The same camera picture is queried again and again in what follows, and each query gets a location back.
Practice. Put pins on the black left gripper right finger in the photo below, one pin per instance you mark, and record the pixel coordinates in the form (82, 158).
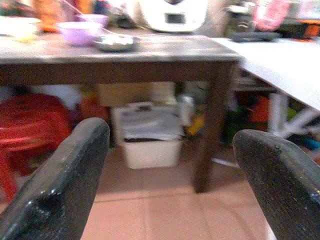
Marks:
(280, 180)

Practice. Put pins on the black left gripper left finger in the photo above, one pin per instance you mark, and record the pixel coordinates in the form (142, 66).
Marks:
(62, 180)

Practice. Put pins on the red plastic stool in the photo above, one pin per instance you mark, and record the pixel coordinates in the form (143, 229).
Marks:
(27, 130)

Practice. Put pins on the white plastic storage bin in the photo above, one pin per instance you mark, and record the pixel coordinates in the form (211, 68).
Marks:
(150, 140)

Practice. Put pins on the cardboard box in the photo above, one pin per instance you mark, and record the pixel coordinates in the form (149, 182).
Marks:
(122, 95)

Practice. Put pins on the white folding table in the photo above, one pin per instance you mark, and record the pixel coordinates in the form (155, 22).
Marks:
(282, 65)

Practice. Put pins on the black tray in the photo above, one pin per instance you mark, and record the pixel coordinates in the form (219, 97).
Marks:
(255, 36)

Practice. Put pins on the metal bowl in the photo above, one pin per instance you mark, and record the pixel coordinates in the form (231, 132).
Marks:
(116, 42)

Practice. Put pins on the dark brown wooden table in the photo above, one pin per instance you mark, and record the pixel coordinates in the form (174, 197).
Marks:
(150, 60)

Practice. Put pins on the white plate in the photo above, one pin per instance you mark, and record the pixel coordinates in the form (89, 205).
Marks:
(17, 26)

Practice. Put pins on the small purple plastic bowl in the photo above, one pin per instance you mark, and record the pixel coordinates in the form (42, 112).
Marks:
(93, 19)

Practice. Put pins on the orange packet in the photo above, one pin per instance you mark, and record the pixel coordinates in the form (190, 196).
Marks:
(48, 15)

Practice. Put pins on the pink patterned cloth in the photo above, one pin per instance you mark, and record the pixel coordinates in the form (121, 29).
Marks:
(271, 12)

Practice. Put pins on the white rice cooker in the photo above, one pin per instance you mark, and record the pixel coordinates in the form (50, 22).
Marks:
(173, 15)

